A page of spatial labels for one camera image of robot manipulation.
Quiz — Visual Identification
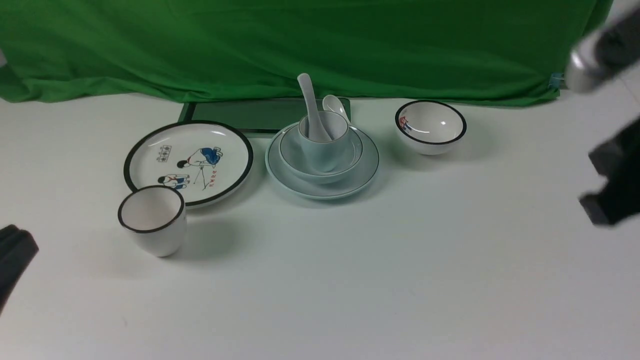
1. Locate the pale blue shallow plate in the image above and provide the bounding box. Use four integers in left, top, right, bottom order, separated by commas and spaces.
264, 124, 380, 201

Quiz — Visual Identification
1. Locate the green backdrop cloth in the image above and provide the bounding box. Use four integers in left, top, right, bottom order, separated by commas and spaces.
0, 0, 612, 107

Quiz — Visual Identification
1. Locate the pale blue cup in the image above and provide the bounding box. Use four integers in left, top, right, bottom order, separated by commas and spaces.
298, 111, 350, 173

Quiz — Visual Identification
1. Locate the small bowl black rim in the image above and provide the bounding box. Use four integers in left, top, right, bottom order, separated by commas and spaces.
394, 100, 467, 156

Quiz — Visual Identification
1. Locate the dark flat tray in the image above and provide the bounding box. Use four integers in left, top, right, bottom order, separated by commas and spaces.
178, 97, 307, 134

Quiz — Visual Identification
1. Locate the white cup black rim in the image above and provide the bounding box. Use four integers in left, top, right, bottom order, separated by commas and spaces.
118, 185, 188, 258

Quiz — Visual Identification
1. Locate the illustrated plate black rim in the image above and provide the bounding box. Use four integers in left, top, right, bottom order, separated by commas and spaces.
123, 121, 254, 209

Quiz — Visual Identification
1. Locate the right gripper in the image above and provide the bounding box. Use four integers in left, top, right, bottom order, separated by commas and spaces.
579, 118, 640, 227

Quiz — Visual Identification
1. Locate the white spoon at back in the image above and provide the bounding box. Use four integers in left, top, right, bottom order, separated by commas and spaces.
322, 95, 351, 124

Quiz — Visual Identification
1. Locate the blue binder clip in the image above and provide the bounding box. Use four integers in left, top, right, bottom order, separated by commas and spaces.
547, 72, 567, 90

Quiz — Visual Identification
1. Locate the pale blue bowl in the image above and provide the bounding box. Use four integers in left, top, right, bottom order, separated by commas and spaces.
278, 125, 363, 185

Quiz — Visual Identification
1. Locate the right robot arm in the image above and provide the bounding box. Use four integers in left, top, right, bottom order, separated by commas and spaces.
564, 3, 640, 228

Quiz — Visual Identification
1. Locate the white ceramic spoon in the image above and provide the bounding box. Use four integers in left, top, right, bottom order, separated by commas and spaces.
297, 73, 332, 142

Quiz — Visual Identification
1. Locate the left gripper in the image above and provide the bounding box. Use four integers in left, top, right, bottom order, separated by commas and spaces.
0, 224, 39, 312

